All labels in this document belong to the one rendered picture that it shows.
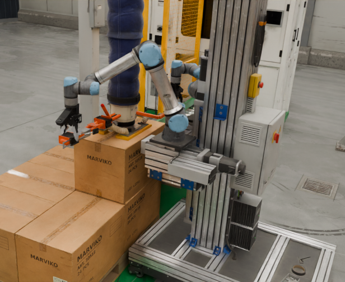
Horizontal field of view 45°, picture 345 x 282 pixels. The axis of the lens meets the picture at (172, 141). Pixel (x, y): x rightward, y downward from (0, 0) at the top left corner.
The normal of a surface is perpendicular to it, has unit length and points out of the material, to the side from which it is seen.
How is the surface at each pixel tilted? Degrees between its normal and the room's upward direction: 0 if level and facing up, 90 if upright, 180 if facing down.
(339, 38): 90
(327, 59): 90
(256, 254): 0
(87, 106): 88
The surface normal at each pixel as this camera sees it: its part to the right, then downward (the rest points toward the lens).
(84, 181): -0.42, 0.32
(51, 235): 0.07, -0.93
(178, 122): 0.15, 0.48
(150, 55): 0.05, 0.26
